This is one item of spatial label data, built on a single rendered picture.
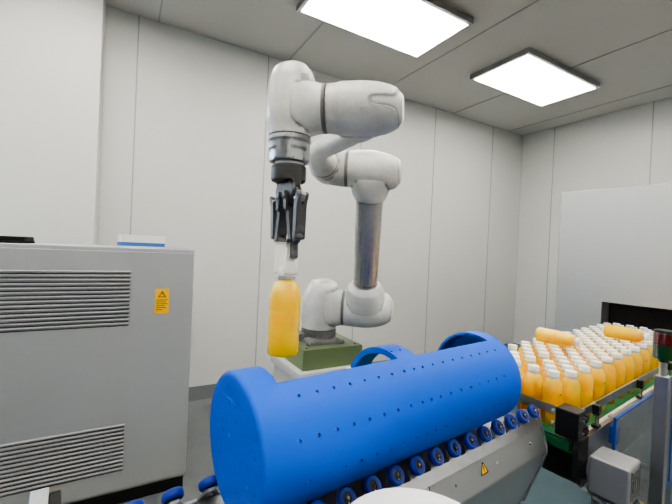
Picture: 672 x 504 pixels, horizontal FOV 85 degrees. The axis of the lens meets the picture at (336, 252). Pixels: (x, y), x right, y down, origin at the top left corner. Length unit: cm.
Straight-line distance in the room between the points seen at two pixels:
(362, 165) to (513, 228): 519
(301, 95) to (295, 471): 71
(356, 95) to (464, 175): 482
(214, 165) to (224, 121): 44
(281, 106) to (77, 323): 184
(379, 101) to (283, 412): 62
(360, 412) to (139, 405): 184
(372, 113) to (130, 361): 201
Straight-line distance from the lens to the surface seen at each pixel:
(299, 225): 76
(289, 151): 79
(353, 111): 78
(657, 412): 180
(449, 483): 118
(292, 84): 82
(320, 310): 158
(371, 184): 131
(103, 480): 268
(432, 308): 514
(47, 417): 253
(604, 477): 161
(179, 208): 364
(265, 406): 74
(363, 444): 85
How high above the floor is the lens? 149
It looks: level
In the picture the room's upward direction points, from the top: 3 degrees clockwise
